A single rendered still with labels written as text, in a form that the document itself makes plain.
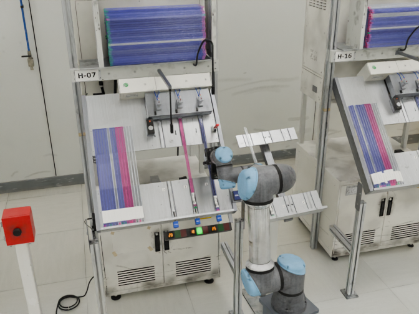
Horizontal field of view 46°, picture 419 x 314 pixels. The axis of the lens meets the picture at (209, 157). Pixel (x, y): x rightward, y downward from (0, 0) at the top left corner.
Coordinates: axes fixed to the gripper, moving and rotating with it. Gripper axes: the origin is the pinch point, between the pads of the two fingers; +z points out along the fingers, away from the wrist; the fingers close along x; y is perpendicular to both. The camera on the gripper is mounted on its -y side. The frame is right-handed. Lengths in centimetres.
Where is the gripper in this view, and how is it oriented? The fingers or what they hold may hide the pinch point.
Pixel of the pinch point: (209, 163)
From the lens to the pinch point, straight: 255.5
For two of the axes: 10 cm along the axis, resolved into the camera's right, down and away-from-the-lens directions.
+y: -1.3, -9.9, 0.5
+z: -2.2, 0.8, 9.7
